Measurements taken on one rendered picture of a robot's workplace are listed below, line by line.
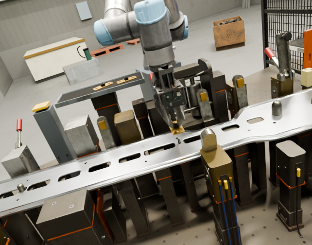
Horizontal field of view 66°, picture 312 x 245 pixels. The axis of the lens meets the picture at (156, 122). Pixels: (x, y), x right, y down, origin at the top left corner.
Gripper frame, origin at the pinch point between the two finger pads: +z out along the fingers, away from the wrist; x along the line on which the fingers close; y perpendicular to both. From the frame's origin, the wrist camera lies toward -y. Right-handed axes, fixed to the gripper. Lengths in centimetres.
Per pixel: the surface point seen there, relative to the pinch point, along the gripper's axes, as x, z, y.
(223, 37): 209, 91, -477
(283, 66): 45.2, -2.1, -13.9
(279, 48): 44.8, -8.4, -15.4
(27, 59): -301, 53, -722
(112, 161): -22.9, 7.9, -0.8
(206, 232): 0.5, 37.4, 12.7
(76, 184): -34.3, 7.7, 5.9
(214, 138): 7.1, -0.8, 15.1
